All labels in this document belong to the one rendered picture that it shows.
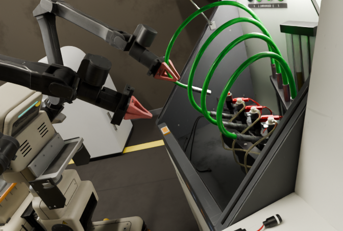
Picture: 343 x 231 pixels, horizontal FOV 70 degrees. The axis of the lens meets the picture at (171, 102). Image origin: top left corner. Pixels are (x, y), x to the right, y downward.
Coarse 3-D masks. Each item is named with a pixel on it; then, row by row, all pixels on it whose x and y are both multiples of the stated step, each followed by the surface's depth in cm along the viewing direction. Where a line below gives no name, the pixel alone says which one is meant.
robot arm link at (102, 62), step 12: (84, 60) 58; (96, 60) 60; (108, 60) 62; (84, 72) 60; (96, 72) 59; (108, 72) 61; (60, 84) 59; (72, 84) 61; (96, 84) 61; (60, 96) 61
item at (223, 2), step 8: (200, 8) 80; (208, 8) 80; (248, 8) 80; (192, 16) 80; (256, 16) 82; (184, 24) 81; (176, 32) 82; (168, 48) 84; (168, 56) 86; (272, 64) 89
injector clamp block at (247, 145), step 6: (234, 132) 91; (240, 132) 96; (252, 132) 88; (228, 138) 93; (228, 144) 96; (234, 144) 89; (240, 144) 84; (246, 144) 83; (252, 144) 82; (264, 144) 81; (234, 150) 92; (252, 150) 80; (258, 150) 79; (240, 156) 88; (252, 156) 78; (240, 162) 90; (252, 162) 79; (246, 174) 90
